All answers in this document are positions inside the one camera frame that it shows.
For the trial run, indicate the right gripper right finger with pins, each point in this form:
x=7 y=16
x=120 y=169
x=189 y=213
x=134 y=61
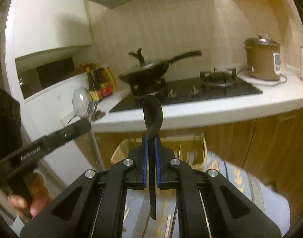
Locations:
x=157 y=161

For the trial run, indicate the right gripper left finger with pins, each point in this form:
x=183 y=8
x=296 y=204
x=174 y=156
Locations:
x=145 y=160

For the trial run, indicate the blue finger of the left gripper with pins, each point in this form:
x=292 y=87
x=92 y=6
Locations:
x=61 y=137

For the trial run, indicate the dark clear spoon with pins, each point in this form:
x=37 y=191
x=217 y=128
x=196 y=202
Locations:
x=153 y=116

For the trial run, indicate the person's left hand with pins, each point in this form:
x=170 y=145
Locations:
x=28 y=207

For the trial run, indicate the black glass gas hob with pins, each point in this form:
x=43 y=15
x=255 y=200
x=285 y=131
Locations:
x=209 y=85

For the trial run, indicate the black wok with lid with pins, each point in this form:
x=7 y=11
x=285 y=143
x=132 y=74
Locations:
x=153 y=70

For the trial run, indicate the red label sauce bottle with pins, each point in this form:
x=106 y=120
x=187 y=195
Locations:
x=107 y=84

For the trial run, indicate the blue patterned table cloth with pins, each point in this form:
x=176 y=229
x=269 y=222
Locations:
x=208 y=204

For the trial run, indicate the dark soy sauce bottle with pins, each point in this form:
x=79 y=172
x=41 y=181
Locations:
x=92 y=87

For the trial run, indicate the white left upper cabinet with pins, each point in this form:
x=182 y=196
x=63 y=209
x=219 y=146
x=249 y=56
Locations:
x=43 y=25

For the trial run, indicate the brown rice cooker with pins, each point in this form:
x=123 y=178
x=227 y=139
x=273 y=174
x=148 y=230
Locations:
x=263 y=58

